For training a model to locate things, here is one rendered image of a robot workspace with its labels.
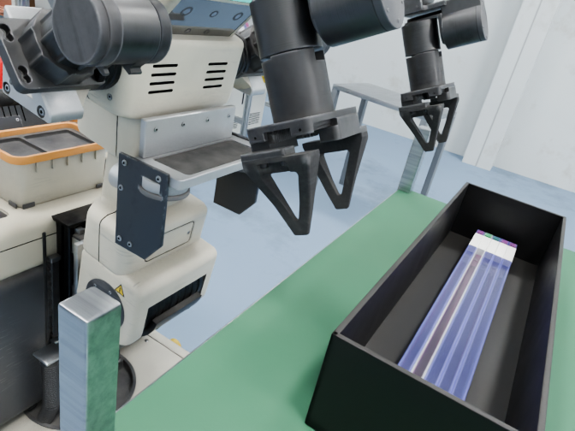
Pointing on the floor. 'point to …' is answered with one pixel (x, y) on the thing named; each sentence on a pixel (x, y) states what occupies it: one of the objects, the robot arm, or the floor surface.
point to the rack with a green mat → (271, 338)
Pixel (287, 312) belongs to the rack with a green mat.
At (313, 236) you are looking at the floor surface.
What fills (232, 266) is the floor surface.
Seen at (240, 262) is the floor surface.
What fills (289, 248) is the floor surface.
